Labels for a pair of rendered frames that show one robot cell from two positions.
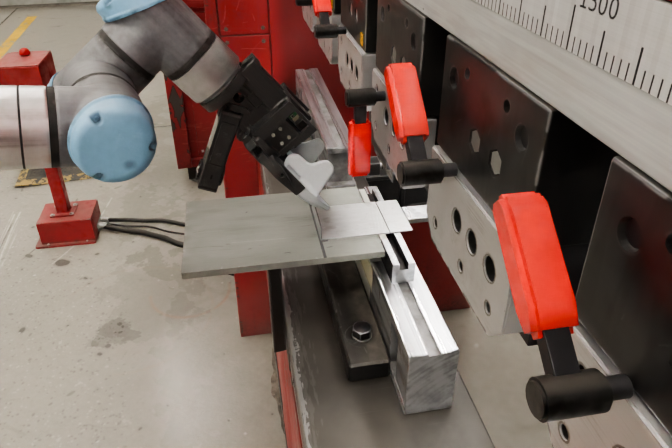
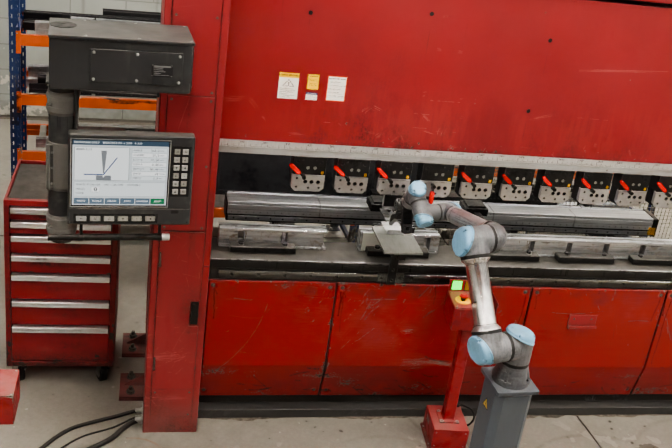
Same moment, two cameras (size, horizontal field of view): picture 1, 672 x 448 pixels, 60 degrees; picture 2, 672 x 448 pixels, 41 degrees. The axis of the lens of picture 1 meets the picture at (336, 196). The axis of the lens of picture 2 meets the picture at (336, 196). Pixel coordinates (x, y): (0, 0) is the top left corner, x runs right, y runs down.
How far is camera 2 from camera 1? 421 cm
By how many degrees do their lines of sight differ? 81
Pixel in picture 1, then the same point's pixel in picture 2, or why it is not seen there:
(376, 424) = (440, 256)
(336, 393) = (432, 260)
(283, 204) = (384, 237)
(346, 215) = (391, 229)
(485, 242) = (483, 187)
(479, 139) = (478, 176)
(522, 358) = not seen: hidden behind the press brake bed
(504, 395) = not seen: hidden behind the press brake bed
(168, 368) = not seen: outside the picture
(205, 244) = (409, 249)
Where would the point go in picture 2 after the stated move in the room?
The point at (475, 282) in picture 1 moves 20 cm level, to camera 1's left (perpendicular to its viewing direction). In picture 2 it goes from (481, 194) to (487, 211)
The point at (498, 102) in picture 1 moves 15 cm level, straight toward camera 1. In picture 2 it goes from (483, 169) to (516, 176)
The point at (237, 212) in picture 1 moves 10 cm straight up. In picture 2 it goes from (390, 244) to (394, 224)
